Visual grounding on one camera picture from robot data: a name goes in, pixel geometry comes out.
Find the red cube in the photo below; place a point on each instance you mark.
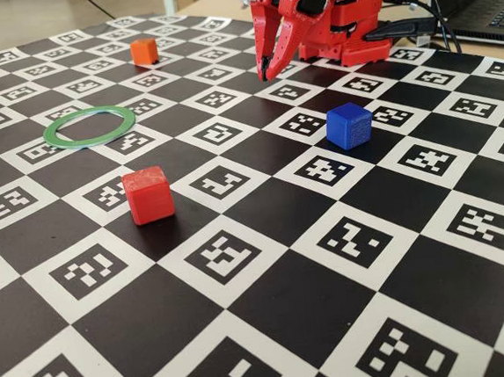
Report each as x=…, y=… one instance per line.
x=149, y=197

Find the black white marker mat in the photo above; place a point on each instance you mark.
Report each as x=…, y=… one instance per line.
x=260, y=285

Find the blue cube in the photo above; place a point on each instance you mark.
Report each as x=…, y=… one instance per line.
x=348, y=125

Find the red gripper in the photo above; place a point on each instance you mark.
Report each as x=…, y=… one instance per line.
x=287, y=1

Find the orange cube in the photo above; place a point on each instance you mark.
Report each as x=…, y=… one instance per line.
x=144, y=52

